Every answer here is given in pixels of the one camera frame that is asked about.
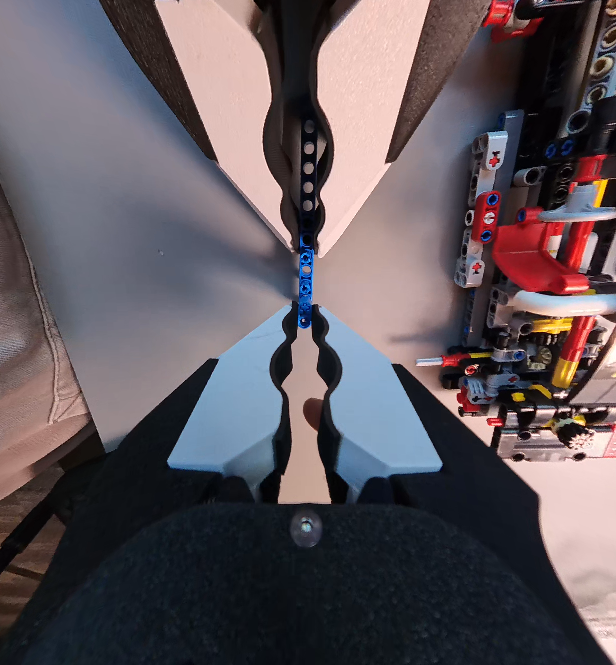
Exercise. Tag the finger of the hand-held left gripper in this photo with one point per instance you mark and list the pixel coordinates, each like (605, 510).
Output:
(219, 78)
(370, 78)

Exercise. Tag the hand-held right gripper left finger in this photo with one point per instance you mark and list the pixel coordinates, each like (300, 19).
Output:
(225, 415)

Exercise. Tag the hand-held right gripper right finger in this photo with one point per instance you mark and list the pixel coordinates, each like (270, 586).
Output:
(380, 415)

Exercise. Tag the long blue lego beam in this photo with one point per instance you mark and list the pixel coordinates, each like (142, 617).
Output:
(308, 270)

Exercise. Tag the partly built lego car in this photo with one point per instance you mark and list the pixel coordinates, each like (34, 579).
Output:
(536, 260)

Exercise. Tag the person's right hand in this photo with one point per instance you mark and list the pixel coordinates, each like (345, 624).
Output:
(314, 413)

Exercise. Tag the black chair base leg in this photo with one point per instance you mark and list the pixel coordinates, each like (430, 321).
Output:
(17, 540)

